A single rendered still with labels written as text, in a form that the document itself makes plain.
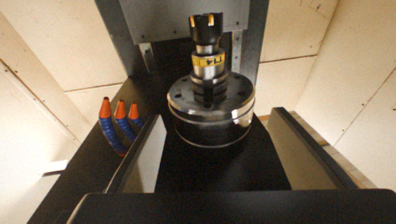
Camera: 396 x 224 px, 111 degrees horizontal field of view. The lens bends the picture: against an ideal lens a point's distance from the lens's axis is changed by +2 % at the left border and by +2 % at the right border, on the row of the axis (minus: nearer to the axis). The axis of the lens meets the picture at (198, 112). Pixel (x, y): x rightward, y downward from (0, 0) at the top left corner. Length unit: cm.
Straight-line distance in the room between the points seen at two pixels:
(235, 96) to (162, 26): 49
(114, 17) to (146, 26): 14
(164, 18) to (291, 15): 89
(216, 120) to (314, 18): 126
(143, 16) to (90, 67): 73
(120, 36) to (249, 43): 58
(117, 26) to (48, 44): 69
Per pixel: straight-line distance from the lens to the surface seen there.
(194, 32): 21
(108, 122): 26
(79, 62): 130
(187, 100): 22
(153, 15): 66
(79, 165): 40
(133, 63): 76
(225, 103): 21
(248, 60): 80
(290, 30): 131
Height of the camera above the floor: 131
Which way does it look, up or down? 38 degrees up
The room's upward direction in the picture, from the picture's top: 172 degrees clockwise
